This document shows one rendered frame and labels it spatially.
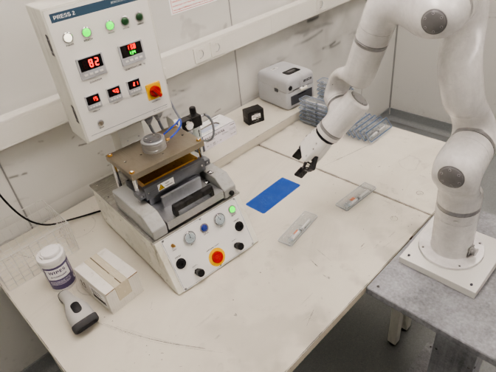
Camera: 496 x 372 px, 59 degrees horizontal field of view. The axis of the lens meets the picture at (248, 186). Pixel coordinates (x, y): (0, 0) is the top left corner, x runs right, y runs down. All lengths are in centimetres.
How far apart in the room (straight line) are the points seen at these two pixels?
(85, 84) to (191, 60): 73
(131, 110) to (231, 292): 69
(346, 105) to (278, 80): 95
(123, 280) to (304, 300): 55
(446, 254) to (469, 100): 51
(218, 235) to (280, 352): 43
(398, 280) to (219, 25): 141
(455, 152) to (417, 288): 45
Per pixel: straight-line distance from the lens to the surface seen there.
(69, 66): 143
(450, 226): 140
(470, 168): 120
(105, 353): 139
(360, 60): 125
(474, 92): 119
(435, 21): 105
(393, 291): 142
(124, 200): 146
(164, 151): 144
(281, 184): 182
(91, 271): 150
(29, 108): 177
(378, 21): 119
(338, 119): 137
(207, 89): 223
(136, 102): 155
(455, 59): 116
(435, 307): 141
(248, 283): 143
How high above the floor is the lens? 181
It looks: 35 degrees down
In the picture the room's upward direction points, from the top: 7 degrees counter-clockwise
